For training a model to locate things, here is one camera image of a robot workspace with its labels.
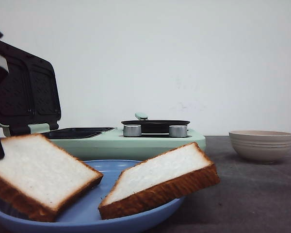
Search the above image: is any left silver control knob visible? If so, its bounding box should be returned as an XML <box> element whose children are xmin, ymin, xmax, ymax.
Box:
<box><xmin>123</xmin><ymin>124</ymin><xmax>142</xmax><ymax>137</ymax></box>

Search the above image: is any blue plate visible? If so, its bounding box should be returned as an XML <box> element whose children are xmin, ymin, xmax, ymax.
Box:
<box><xmin>0</xmin><ymin>160</ymin><xmax>184</xmax><ymax>233</ymax></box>

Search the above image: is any beige ribbed bowl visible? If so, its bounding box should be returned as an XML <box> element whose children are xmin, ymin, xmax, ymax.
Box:
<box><xmin>229</xmin><ymin>130</ymin><xmax>291</xmax><ymax>164</ymax></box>

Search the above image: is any bread slice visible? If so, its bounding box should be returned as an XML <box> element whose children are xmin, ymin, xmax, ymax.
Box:
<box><xmin>98</xmin><ymin>142</ymin><xmax>220</xmax><ymax>219</ymax></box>
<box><xmin>0</xmin><ymin>134</ymin><xmax>103</xmax><ymax>222</ymax></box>

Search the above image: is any mint green breakfast maker base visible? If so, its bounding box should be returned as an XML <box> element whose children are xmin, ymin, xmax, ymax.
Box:
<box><xmin>40</xmin><ymin>127</ymin><xmax>206</xmax><ymax>161</ymax></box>

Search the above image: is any right silver control knob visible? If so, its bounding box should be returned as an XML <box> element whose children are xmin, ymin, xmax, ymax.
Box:
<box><xmin>169</xmin><ymin>125</ymin><xmax>188</xmax><ymax>138</ymax></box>

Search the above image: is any silver control knob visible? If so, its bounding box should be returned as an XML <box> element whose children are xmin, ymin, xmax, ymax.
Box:
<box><xmin>169</xmin><ymin>125</ymin><xmax>188</xmax><ymax>138</ymax></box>
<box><xmin>123</xmin><ymin>124</ymin><xmax>142</xmax><ymax>137</ymax></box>

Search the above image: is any black frying pan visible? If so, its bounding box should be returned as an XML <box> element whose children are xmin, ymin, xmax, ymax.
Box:
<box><xmin>121</xmin><ymin>112</ymin><xmax>191</xmax><ymax>133</ymax></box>

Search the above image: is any breakfast maker hinged lid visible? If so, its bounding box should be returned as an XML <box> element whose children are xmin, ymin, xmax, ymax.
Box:
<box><xmin>0</xmin><ymin>41</ymin><xmax>61</xmax><ymax>136</ymax></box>

